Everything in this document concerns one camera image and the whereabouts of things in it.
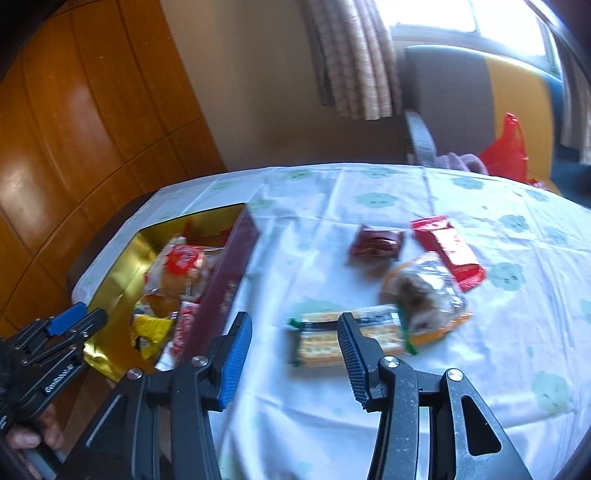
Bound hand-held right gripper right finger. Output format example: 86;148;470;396
336;311;532;480

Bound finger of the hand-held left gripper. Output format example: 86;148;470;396
23;308;109;367
14;302;90;354

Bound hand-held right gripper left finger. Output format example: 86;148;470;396
60;311;254;480

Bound cracker packet green ends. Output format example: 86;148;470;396
287;305;419;369

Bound red white candy packet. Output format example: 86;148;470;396
154;300;204;372

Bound gold tin box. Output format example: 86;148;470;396
85;202;260;384

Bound white yellow snack packet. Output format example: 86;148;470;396
131;311;176;363

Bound clear brown pastry packet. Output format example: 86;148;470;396
381;251;474;347

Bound round pastry packet red label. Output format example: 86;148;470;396
143;234;227;301

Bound small dark red packet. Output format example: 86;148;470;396
347;224;406;268

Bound long red snack packet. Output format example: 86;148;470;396
410;215;486;293

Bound person's left hand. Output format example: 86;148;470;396
7;405;64;462

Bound white cloud-print tablecloth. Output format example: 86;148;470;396
71;162;591;480

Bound wooden wardrobe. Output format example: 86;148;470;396
0;0;227;324

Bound pink cloth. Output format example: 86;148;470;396
434;152;490;176

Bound red plastic bag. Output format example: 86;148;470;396
478;112;529;183

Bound grey yellow blue sofa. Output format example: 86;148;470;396
403;44;591;195

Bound pink patterned curtain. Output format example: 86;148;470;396
302;0;402;121
554;32;591;164

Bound window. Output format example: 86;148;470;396
388;0;561;58

